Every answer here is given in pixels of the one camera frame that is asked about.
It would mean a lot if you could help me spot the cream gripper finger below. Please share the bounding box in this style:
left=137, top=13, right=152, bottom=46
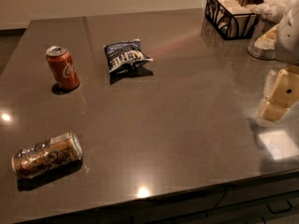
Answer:
left=256, top=67, right=299, bottom=123
left=263, top=70, right=278, bottom=97

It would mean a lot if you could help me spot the grey container with white packets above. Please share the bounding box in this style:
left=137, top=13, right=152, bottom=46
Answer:
left=248, top=0, right=299, bottom=61

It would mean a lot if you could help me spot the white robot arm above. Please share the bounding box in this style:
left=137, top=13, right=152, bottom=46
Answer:
left=256, top=0, right=299, bottom=127

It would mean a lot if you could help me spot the black wire napkin basket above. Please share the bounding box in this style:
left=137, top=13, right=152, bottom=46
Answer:
left=205, top=0, right=259, bottom=40

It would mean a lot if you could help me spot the dark drawer handle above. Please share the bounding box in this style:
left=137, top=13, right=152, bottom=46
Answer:
left=266, top=201, right=293, bottom=215

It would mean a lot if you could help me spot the blue chip bag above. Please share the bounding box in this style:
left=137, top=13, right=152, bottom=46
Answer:
left=104, top=39, right=152, bottom=74

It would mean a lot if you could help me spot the red cola can upright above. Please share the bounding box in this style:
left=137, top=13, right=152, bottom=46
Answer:
left=46, top=46, right=79, bottom=91

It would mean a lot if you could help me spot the orange soda can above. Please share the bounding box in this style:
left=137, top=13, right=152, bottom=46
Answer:
left=11, top=133, right=82, bottom=179

